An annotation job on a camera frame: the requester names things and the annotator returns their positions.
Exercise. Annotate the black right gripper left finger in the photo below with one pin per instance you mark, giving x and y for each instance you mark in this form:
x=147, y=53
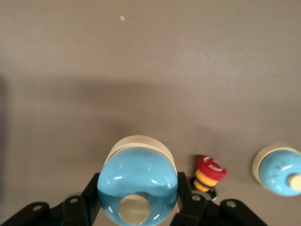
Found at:
x=77, y=209

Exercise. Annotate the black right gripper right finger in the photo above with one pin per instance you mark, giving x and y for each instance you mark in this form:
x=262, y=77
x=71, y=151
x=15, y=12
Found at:
x=195, y=209

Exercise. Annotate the blue desk bell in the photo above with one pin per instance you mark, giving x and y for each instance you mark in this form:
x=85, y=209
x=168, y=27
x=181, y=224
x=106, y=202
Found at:
x=275, y=169
x=136, y=169

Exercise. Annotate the red yellow emergency stop button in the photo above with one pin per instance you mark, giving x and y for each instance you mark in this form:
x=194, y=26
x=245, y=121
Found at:
x=210, y=170

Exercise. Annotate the brown table cover sheet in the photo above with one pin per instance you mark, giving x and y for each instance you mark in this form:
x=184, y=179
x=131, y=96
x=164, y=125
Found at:
x=150, y=47

